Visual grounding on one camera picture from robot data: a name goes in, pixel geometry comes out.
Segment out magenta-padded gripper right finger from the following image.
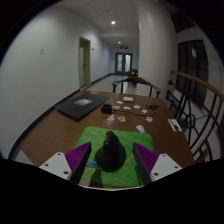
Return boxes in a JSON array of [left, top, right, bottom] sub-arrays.
[[132, 142, 184, 186]]

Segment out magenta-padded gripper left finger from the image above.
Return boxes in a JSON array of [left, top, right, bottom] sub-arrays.
[[39, 141, 93, 185]]

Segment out black vertical computer mouse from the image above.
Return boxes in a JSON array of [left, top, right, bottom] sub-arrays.
[[94, 130, 127, 173]]

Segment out green mouse pad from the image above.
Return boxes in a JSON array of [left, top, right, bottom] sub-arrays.
[[74, 125, 155, 189]]

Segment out black flat laptop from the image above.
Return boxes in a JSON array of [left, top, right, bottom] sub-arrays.
[[54, 92, 111, 122]]

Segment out small black box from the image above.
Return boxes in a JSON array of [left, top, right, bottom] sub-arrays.
[[100, 103, 114, 115]]

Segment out wooden handrail black metal railing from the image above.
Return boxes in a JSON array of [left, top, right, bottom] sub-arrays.
[[165, 69, 224, 165]]

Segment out wooden armchair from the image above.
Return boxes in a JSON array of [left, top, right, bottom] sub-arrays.
[[111, 76, 162, 99]]

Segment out dark tall window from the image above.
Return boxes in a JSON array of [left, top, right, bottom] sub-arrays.
[[176, 39, 210, 108]]

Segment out pale side door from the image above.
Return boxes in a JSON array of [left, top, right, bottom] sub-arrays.
[[78, 35, 92, 90]]

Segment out glass double door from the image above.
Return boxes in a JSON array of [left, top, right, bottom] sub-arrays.
[[114, 52, 134, 75]]

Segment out dark transom window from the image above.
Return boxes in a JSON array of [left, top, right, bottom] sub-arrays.
[[170, 11, 197, 34]]

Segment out ceiling lights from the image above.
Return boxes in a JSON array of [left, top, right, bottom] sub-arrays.
[[110, 19, 123, 45]]

